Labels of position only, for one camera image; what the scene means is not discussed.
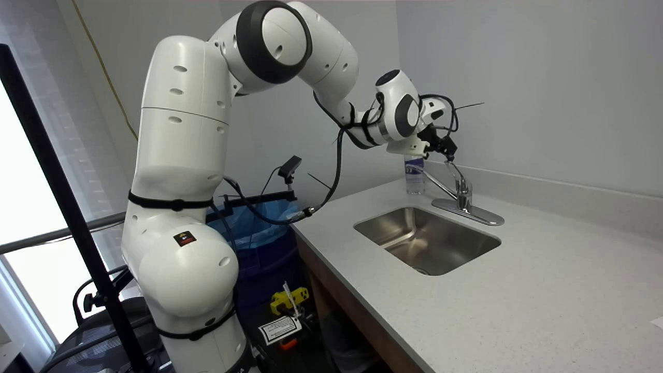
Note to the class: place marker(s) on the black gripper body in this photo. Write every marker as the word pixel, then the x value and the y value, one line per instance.
pixel 439 137

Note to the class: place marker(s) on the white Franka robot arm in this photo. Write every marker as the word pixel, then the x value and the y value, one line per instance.
pixel 179 151

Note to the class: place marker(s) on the clear smartwater bottle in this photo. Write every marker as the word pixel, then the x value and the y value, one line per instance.
pixel 413 176

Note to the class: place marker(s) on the stainless steel sink basin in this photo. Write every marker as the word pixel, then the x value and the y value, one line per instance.
pixel 428 240

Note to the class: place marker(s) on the wooden counter cabinet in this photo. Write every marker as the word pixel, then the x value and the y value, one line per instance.
pixel 344 311

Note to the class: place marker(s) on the blue lined trash bin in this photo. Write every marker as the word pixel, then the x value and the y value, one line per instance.
pixel 266 240

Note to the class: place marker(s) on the yellow tool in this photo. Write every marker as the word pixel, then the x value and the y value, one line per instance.
pixel 288 301

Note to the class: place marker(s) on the white label tag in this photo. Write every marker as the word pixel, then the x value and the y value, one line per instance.
pixel 280 330

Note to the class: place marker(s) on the black tripod pole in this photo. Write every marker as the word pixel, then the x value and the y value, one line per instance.
pixel 69 207

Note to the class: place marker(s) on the black cart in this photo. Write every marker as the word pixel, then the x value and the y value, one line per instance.
pixel 83 338

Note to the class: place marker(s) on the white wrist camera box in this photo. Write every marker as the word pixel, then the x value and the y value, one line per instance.
pixel 415 145

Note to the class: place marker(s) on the chrome tap base plate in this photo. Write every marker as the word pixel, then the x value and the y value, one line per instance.
pixel 473 212

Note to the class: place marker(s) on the small black camera on stand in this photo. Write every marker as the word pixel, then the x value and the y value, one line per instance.
pixel 291 169

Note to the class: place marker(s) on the grey window rail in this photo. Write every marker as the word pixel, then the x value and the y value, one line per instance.
pixel 42 239

